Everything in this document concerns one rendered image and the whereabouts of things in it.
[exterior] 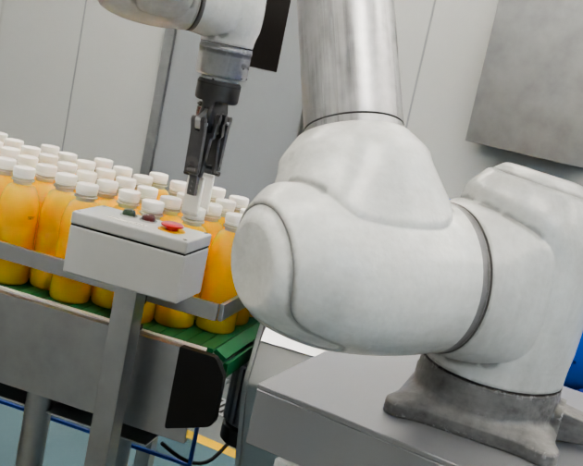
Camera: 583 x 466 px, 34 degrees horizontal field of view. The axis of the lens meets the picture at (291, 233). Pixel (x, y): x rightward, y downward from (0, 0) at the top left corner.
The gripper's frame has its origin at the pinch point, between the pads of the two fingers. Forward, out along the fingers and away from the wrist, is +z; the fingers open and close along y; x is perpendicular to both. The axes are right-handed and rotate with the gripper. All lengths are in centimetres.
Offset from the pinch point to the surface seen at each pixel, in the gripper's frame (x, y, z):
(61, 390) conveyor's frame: 14.1, -10.4, 37.9
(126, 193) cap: 12.5, -2.0, 2.7
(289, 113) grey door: 99, 369, 8
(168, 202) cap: 5.9, 1.8, 2.9
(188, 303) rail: -5.2, -8.2, 16.9
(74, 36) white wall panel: 261, 403, -7
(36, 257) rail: 24.2, -8.4, 16.6
